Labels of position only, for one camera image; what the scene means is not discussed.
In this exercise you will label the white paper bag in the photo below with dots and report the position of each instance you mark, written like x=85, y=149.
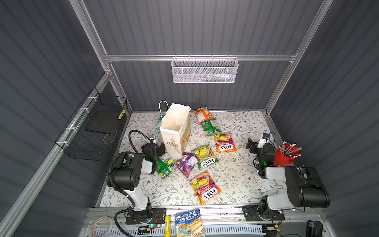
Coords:
x=175, y=127

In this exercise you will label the red pen cup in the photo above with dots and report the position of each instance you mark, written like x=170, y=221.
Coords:
x=286, y=154

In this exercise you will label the orange Fox's candy bag large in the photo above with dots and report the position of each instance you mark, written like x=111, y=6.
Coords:
x=204, y=187

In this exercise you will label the blue paperback book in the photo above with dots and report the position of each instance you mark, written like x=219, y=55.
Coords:
x=189, y=224

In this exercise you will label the green snack packet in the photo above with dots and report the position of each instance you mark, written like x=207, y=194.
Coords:
x=165, y=166
x=211, y=127

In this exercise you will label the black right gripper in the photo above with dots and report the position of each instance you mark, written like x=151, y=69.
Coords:
x=254, y=146

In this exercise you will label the white slotted cable duct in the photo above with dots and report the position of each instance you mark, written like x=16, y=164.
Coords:
x=229, y=230

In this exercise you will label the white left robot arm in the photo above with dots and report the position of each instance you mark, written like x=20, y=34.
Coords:
x=126, y=169

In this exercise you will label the teal snack packet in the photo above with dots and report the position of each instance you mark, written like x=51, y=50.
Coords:
x=159, y=122

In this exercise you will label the purple snack packet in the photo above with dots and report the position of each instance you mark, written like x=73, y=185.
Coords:
x=187, y=163

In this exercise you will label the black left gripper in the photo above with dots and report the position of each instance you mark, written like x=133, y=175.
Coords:
x=160, y=149

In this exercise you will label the white wire wall basket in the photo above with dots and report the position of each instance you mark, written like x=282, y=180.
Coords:
x=204, y=70

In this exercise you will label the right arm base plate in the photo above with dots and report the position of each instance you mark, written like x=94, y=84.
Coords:
x=257, y=213

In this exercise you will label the orange snack packet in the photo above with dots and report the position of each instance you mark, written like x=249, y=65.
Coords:
x=202, y=114

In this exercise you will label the orange Fox's candy bag small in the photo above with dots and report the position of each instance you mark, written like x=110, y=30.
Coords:
x=224, y=143

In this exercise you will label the black wire side basket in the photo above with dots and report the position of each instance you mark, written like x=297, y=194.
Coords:
x=96, y=129

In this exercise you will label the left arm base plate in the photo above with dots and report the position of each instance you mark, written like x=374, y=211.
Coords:
x=149, y=216

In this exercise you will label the green Fox's candy bag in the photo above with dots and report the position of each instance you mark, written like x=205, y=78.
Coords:
x=205, y=156

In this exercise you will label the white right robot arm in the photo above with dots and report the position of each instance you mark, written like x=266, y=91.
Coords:
x=304, y=187

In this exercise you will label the yellow marker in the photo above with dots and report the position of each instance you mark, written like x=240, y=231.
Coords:
x=167, y=227

